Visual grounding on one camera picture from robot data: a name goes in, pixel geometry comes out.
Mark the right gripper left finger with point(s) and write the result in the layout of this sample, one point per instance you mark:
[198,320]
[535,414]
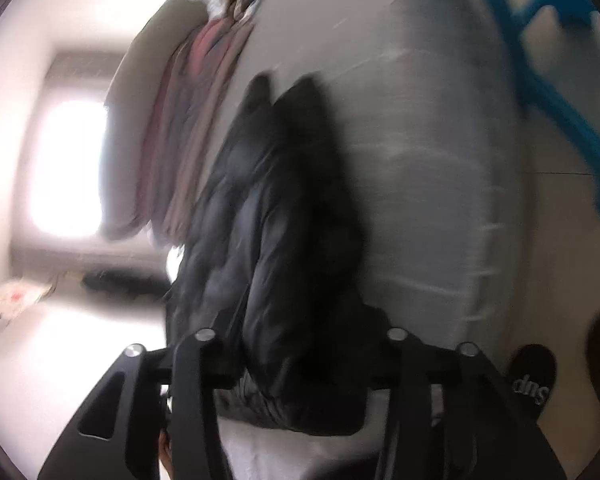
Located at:
[114,434]

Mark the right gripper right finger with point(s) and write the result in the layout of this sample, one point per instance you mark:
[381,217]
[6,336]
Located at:
[450,417]

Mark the black puffer jacket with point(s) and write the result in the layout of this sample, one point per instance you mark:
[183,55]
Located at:
[272,263]

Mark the black slipper white lettering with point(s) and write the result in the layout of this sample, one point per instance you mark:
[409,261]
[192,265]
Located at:
[531,377]

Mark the folded pink grey blankets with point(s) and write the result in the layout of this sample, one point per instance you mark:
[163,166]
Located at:
[190,94]

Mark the grey pillow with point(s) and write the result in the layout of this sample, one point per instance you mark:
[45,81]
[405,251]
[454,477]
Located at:
[132,102]

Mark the blue plastic rack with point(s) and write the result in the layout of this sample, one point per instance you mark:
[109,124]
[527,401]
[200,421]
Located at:
[555,50]

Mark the white wall air conditioner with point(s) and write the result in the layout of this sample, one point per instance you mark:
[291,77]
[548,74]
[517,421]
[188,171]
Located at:
[16,296]

